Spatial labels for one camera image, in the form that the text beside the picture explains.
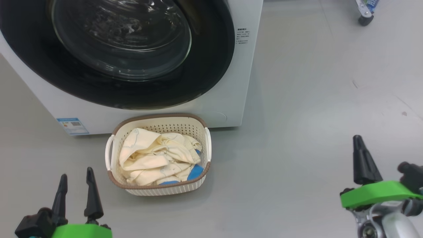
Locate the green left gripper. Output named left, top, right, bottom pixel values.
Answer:
left=51, top=167, right=113, bottom=238

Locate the blue energy label sticker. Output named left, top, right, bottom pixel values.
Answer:
left=56, top=118, right=90, bottom=135

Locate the small printed text label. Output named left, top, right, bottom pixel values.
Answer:
left=236, top=28, right=250, bottom=46

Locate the white front-load washing machine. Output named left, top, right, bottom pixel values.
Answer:
left=0, top=0, right=264, bottom=136

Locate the cream garment with blue cuffs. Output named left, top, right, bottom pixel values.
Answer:
left=119, top=128, right=204, bottom=186

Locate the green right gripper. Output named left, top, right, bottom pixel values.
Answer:
left=340, top=135, right=423, bottom=209

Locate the metal cart leg with caster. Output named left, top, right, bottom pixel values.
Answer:
left=355, top=0, right=379, bottom=27

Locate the black round glass washer door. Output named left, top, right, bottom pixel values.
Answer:
left=0, top=0, right=235, bottom=110

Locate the cream perforated basket brown rim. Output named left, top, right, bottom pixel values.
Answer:
left=105, top=113, right=212, bottom=196

